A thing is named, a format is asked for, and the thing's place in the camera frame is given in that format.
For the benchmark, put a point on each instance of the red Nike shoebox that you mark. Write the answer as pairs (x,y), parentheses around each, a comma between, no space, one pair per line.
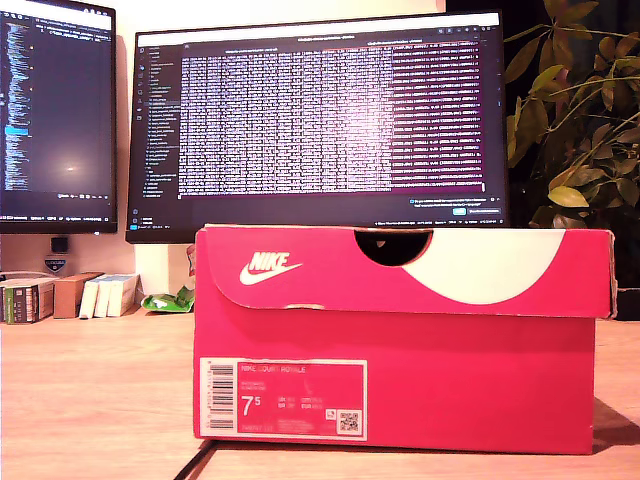
(400,375)

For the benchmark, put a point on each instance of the white and blue box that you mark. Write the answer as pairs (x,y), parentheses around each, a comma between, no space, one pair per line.
(87,300)
(122,297)
(103,300)

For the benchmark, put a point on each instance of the brown cardboard box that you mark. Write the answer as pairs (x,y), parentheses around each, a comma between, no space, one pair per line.
(70,297)

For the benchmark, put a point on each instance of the white and green box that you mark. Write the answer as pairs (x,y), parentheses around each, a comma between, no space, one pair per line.
(27,305)

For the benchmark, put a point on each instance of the large computer monitor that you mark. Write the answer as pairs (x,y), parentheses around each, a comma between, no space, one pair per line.
(300,125)

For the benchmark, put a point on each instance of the green Jenkki gum bag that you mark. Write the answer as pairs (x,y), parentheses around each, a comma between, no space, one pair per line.
(165,302)

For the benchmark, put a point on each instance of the green leafy plant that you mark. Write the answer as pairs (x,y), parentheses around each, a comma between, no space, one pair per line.
(570,195)

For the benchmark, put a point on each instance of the small clear sanitiser bottle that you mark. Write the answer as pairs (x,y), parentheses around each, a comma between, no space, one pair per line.
(55,265)

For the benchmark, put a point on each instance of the small dark computer monitor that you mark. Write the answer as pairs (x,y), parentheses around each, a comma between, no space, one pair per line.
(60,100)

